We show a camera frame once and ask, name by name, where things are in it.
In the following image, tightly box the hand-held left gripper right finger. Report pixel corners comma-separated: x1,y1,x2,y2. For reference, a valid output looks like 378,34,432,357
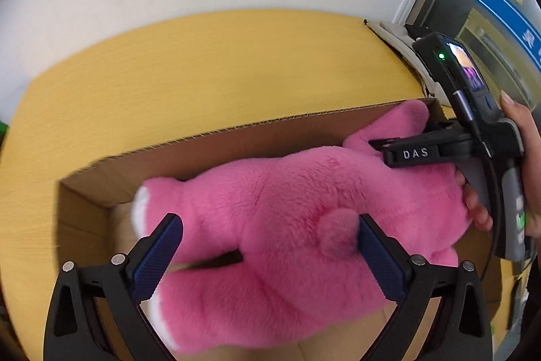
358,213,493,361

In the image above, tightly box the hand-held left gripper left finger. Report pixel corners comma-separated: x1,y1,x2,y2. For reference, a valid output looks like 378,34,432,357
43,213,184,361

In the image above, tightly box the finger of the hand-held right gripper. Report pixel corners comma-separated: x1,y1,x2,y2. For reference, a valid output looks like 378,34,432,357
424,119,463,135
369,130,474,168

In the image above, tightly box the cardboard box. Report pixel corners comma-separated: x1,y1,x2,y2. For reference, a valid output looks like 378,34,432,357
58,98,503,361

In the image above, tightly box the pink plush rabbit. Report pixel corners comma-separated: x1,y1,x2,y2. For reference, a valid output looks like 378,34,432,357
131,99,474,355

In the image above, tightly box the person's right hand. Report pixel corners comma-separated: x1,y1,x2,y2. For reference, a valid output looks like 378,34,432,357
454,90,541,239

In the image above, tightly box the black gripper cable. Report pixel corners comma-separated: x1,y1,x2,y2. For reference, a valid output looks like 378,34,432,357
451,89,508,258

